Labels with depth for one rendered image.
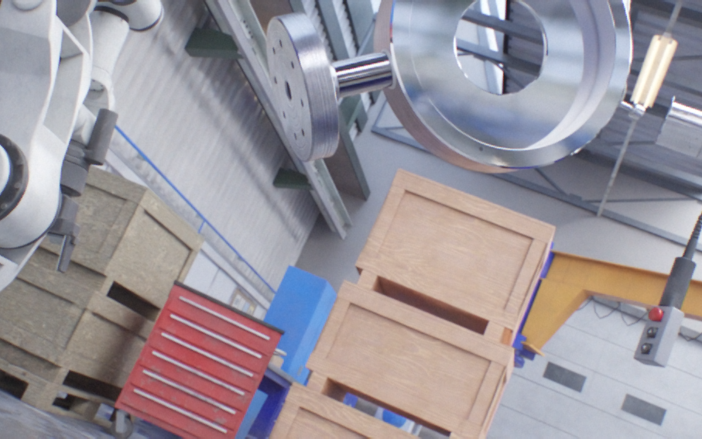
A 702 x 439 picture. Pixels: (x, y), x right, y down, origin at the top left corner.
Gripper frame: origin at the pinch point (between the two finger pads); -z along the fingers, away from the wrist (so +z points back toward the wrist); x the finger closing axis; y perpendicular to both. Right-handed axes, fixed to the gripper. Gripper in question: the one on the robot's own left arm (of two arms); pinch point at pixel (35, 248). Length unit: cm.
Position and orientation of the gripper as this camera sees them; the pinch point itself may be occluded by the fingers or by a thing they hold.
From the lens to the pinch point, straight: 168.3
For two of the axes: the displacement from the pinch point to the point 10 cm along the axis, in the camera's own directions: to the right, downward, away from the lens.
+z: 2.2, -9.4, 2.6
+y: 1.2, 3.0, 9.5
